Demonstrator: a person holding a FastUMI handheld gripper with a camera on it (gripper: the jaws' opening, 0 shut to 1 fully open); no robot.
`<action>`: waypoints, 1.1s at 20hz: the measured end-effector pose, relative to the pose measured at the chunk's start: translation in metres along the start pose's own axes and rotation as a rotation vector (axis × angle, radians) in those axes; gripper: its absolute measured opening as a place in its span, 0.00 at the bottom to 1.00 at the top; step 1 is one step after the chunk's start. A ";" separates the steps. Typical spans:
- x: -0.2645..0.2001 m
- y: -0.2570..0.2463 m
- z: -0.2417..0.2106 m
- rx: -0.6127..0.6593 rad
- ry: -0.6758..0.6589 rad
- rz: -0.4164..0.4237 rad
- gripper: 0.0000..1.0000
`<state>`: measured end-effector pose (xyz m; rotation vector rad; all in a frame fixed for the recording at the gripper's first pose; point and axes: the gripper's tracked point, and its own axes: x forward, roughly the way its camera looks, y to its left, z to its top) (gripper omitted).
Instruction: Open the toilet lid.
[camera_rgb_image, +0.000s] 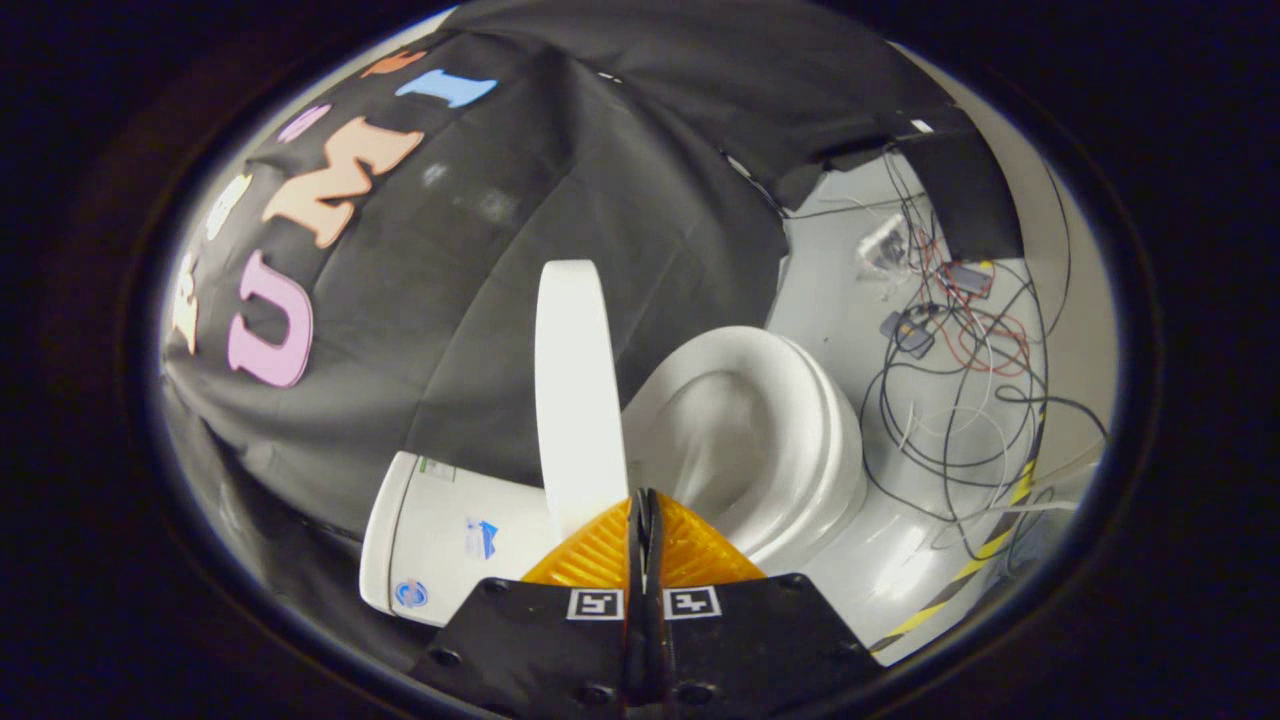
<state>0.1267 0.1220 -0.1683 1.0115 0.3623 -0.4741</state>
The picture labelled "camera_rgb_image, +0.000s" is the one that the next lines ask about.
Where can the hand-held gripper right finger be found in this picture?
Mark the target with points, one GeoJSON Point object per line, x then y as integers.
{"type": "Point", "coordinates": [750, 650]}

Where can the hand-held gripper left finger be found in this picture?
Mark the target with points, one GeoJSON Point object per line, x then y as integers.
{"type": "Point", "coordinates": [545, 650]}

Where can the white toilet lid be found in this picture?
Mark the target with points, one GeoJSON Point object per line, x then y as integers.
{"type": "Point", "coordinates": [578, 400]}

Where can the white toilet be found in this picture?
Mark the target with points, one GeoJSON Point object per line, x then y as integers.
{"type": "Point", "coordinates": [430, 540]}

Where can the white toilet seat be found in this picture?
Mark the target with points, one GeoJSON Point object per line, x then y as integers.
{"type": "Point", "coordinates": [830, 440]}

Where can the yellow black hazard tape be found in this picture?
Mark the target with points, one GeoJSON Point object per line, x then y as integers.
{"type": "Point", "coordinates": [985, 545]}

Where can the grey power adapter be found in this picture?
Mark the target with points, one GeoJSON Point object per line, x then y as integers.
{"type": "Point", "coordinates": [908, 333]}

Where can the clear plastic bag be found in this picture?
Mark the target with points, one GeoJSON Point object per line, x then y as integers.
{"type": "Point", "coordinates": [885, 245]}

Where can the small grey electronics box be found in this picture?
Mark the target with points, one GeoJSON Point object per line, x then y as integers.
{"type": "Point", "coordinates": [968, 278]}

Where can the black backdrop cloth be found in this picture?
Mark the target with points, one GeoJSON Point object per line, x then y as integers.
{"type": "Point", "coordinates": [560, 200]}

